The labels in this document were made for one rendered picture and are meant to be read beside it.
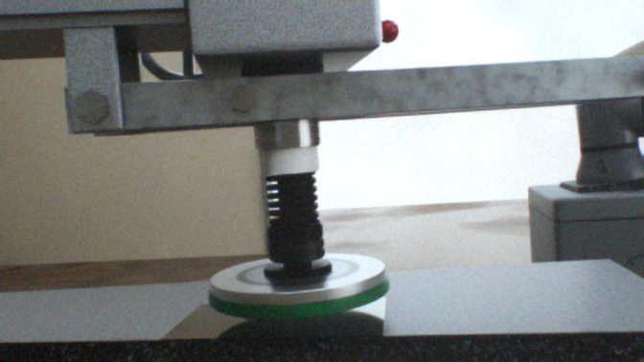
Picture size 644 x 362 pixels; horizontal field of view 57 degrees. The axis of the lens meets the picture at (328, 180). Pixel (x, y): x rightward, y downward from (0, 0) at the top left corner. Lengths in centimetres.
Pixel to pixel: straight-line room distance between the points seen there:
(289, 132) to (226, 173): 520
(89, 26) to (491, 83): 44
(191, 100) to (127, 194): 565
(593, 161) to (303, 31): 126
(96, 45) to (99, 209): 583
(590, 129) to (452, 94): 109
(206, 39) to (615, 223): 124
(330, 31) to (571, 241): 112
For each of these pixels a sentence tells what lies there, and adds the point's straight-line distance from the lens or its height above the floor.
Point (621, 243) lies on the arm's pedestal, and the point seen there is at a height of 73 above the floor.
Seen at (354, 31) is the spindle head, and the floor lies 114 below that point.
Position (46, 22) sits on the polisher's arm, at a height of 117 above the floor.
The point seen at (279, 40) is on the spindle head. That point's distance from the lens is 62.
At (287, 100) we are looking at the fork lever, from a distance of 66.
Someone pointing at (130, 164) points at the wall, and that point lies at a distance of 626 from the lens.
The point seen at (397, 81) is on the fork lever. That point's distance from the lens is 69.
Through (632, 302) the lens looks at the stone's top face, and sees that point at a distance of 78.
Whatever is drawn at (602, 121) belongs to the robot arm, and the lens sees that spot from 176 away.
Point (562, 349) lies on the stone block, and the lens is 65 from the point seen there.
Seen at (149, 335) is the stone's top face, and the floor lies 82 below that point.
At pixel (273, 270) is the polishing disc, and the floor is 88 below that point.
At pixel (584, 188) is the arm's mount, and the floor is 86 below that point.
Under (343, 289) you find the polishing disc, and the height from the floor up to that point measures 87.
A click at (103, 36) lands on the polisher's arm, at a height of 115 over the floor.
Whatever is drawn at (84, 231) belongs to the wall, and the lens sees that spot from 658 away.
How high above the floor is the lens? 103
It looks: 4 degrees down
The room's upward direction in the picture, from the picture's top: 4 degrees counter-clockwise
